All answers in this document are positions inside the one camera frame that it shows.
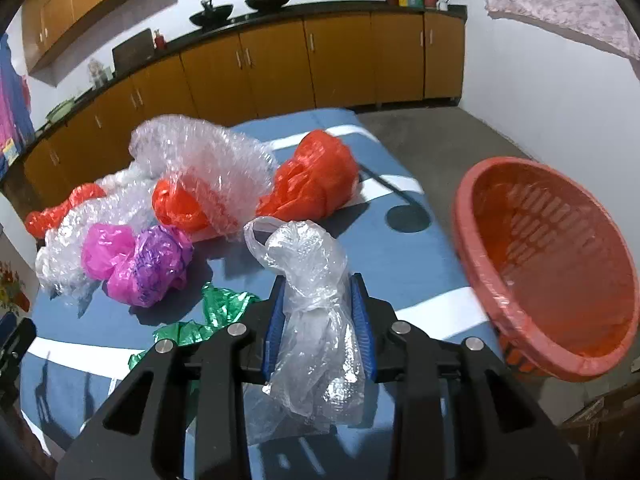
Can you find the large red plastic bag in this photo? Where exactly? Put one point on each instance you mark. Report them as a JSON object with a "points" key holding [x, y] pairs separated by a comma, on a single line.
{"points": [[315, 170]]}

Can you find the wooden kitchen base cabinets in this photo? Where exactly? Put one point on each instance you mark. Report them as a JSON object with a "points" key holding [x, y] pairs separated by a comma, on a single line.
{"points": [[340, 60]]}

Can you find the glass jar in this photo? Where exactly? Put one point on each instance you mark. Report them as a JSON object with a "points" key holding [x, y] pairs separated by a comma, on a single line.
{"points": [[96, 71]]}

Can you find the blue pink hanging cloth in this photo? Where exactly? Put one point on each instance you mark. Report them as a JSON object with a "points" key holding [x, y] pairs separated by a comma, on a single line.
{"points": [[12, 105]]}

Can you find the green basin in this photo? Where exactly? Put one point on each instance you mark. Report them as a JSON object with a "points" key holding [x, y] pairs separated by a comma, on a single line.
{"points": [[61, 111]]}

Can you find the crumpled bubble wrap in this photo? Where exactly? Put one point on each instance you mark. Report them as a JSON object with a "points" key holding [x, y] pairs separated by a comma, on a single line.
{"points": [[65, 250]]}

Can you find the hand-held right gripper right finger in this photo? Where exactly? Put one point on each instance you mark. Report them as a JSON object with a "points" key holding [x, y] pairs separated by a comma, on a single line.
{"points": [[364, 325]]}

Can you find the brown cutting board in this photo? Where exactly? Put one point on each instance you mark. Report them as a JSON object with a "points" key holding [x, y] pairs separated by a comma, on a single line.
{"points": [[132, 52]]}

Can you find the clear plastic bag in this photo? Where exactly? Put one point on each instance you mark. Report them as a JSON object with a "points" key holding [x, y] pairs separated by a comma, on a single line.
{"points": [[310, 280]]}

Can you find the red bottle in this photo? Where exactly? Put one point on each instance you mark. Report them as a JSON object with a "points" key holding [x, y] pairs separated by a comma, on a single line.
{"points": [[160, 41]]}

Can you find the red plastic basket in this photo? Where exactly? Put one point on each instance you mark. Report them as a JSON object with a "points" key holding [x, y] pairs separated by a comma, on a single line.
{"points": [[575, 270]]}

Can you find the wooden chair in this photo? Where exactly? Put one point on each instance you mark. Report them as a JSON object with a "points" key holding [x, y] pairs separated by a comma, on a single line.
{"points": [[600, 435]]}

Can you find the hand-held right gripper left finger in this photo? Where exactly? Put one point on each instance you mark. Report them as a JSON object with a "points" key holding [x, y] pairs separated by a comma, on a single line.
{"points": [[275, 325]]}

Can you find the large bubble wrap sheet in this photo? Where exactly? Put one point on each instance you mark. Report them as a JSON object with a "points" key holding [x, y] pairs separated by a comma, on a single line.
{"points": [[200, 155]]}

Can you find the blue white striped blanket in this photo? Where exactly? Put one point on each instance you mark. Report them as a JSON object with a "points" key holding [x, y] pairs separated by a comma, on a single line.
{"points": [[425, 270]]}

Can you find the purple pink plastic bag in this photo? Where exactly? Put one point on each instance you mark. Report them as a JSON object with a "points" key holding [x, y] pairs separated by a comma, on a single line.
{"points": [[150, 265]]}

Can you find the green plastic bag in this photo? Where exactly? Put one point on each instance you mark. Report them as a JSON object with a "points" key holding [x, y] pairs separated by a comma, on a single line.
{"points": [[220, 310]]}

